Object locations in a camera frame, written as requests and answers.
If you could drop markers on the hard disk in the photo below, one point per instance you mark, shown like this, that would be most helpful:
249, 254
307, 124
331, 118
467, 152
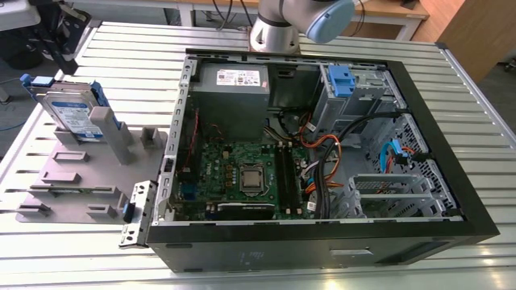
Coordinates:
69, 114

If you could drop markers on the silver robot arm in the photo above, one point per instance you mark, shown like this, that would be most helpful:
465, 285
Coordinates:
274, 36

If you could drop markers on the grey disk bay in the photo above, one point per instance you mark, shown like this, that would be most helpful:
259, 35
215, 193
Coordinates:
391, 196

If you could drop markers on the black office chair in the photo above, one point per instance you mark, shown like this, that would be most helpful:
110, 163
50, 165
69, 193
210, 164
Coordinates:
21, 57

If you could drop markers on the grey parts rack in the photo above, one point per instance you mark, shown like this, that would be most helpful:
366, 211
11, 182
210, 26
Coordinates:
73, 172

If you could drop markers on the grey power supply unit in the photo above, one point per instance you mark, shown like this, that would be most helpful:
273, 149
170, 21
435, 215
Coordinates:
230, 111

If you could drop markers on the green RAM stick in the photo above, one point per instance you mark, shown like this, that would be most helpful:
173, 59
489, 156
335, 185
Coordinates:
69, 190

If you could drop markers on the green motherboard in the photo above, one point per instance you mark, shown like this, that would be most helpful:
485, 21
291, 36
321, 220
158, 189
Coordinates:
218, 163

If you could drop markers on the silver CPU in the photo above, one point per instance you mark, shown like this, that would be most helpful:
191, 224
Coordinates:
253, 179

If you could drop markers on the CPU socket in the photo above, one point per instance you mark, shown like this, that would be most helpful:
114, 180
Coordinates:
253, 193

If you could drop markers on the blue drive latch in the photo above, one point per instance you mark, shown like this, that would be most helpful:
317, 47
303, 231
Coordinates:
341, 81

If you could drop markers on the black RAM slot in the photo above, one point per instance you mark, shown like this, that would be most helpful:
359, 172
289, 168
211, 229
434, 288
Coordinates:
293, 178
282, 178

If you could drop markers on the black graphics card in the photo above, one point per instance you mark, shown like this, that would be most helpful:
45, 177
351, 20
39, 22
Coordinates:
246, 210

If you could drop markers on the grey optical drive cage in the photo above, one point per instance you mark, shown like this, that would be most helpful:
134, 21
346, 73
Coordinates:
355, 105

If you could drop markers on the black PC case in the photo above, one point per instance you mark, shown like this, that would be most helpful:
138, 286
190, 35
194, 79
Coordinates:
282, 250

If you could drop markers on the wooden cabinet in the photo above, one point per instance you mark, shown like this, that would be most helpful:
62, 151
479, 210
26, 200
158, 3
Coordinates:
475, 36

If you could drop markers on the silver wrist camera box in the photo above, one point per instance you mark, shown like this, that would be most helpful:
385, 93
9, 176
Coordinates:
18, 15

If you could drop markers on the blue black bracket clip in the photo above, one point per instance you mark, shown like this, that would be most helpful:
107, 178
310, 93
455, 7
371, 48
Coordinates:
129, 211

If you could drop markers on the silver expansion slot bracket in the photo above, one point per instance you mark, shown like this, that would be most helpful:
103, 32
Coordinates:
142, 211

